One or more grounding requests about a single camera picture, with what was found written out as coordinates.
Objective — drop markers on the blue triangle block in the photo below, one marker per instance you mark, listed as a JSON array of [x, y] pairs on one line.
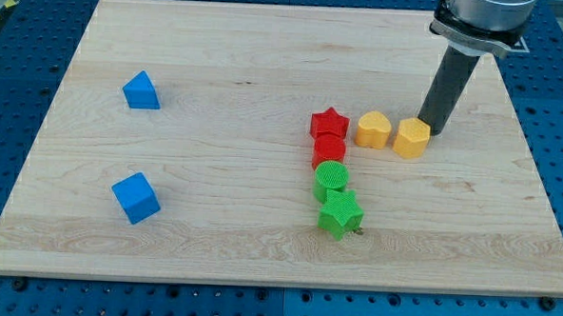
[[140, 92]]

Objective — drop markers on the red cylinder block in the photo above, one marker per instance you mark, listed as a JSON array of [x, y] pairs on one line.
[[328, 147]]

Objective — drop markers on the green cylinder block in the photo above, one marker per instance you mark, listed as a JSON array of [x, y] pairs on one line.
[[329, 174]]

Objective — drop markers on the red star block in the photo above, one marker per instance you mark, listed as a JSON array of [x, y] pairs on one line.
[[329, 122]]

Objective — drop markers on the green star block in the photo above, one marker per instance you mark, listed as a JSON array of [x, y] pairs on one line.
[[340, 213]]

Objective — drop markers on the light wooden board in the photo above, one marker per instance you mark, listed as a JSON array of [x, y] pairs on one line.
[[229, 157]]

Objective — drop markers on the yellow heart block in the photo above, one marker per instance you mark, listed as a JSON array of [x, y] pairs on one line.
[[373, 130]]

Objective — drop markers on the yellow hexagon block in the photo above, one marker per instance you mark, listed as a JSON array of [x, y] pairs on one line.
[[412, 138]]

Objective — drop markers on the blue cube block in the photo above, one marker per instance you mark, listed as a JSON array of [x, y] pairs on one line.
[[136, 197]]

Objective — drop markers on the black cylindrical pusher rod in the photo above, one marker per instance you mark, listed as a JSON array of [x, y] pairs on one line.
[[452, 76]]

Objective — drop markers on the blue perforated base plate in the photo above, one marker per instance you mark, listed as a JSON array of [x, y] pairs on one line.
[[36, 45]]

